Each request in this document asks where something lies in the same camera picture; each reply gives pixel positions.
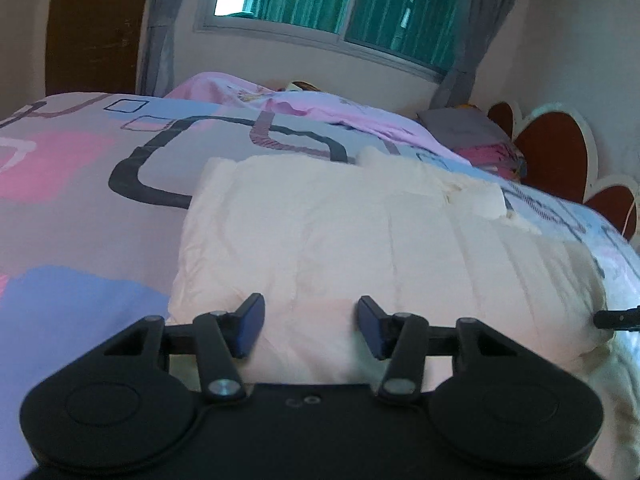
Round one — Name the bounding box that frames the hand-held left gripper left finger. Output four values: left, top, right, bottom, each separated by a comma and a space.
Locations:
102, 292, 266, 404

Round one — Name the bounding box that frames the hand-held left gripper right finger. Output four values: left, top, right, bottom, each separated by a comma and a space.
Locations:
356, 295, 527, 406

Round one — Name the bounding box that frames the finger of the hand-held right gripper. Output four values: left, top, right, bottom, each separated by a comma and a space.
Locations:
594, 305, 640, 333

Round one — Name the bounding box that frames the white quilted jacket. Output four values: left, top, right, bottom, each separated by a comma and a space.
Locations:
167, 147, 640, 466

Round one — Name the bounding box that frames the heart-shaped headboard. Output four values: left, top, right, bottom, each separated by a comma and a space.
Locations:
487, 101, 640, 242

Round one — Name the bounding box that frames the pink folded cloth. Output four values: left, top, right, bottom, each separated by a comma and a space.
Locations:
452, 141, 528, 183

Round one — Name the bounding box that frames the geometric print bed sheet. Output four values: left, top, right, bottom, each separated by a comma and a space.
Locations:
0, 92, 640, 480

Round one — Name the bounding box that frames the grey folded cloth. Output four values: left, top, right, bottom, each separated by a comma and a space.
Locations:
417, 106, 512, 150

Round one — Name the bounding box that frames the pink blanket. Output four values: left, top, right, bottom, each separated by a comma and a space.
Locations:
165, 71, 473, 166

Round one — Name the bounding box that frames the grey curtain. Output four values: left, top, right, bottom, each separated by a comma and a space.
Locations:
430, 0, 532, 111
136, 0, 180, 98

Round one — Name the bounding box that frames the brown wooden door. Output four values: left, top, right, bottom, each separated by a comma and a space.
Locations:
45, 0, 153, 97

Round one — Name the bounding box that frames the thin white cable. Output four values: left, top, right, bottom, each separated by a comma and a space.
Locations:
621, 194, 640, 242

